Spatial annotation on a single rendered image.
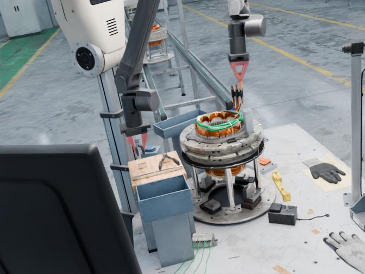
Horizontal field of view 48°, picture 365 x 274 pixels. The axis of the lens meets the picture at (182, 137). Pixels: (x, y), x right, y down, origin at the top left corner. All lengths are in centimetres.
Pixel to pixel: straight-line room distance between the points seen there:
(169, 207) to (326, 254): 54
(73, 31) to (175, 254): 92
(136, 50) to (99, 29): 40
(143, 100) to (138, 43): 18
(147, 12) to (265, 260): 88
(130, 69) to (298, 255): 82
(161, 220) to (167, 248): 11
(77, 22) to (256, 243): 104
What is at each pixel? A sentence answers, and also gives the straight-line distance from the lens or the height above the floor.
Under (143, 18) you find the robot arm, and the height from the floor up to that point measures 159.
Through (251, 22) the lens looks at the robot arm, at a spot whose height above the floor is 150.
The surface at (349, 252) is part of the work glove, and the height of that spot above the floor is 80.
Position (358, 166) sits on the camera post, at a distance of 166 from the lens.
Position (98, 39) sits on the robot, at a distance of 168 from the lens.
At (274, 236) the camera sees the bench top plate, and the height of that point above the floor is 78.
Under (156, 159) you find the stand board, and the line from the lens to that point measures 156.
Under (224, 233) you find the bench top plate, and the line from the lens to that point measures 159.
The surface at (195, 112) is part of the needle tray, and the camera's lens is 200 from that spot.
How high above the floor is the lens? 173
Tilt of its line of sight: 23 degrees down
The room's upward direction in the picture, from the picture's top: 10 degrees counter-clockwise
